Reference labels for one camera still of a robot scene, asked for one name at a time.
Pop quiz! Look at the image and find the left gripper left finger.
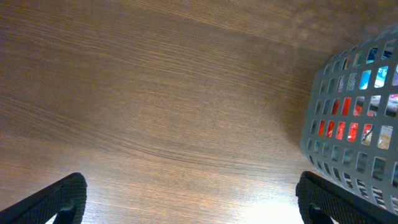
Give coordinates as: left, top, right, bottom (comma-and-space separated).
1, 172, 87, 224

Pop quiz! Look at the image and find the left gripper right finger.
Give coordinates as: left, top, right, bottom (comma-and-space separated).
295, 171, 397, 224

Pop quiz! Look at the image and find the grey plastic shopping basket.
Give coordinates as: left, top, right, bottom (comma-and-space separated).
300, 28, 397, 214

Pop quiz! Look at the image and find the red brown pasta packet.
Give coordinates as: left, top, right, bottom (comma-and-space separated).
317, 96, 394, 150

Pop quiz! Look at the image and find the multicolour tissue pack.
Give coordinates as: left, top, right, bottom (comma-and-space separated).
337, 46, 398, 118

